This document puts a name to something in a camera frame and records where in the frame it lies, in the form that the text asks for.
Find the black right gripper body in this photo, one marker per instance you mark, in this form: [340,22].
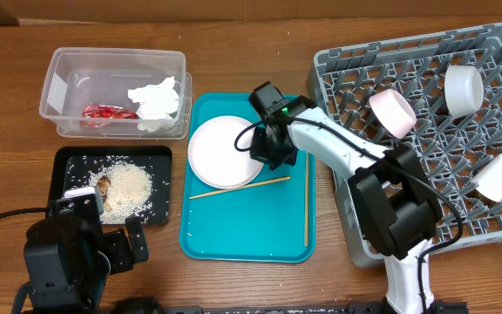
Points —
[273,153]

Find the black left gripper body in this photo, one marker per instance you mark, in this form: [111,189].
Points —
[118,252]

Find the wooden chopstick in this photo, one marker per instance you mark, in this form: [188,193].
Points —
[249,185]
[306,202]

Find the large white plate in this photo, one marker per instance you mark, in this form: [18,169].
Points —
[213,158]

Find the pile of white rice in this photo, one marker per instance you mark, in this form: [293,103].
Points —
[140,184]

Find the brown food scrap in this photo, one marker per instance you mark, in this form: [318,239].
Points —
[103,184]

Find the pink bowl with rice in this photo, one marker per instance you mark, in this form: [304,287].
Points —
[393,112]

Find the red foil snack wrapper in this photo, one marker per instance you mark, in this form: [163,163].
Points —
[97,113]

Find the grey-green bowl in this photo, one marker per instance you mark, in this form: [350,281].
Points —
[463,90]

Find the small white cup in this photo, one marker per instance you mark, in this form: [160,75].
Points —
[489,180]

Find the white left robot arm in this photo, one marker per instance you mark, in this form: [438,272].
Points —
[70,259]

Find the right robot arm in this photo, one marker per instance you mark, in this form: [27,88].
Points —
[395,206]

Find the clear plastic waste bin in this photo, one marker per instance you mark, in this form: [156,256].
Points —
[82,76]

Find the grey dishwasher rack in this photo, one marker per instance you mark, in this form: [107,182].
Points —
[451,151]

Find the teal serving tray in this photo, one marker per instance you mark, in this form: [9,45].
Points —
[263,224]

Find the black rectangular tray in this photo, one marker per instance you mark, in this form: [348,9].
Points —
[64,153]

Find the crumpled white paper napkin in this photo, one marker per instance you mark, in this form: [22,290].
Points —
[157,105]

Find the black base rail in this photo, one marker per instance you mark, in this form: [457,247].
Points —
[149,305]

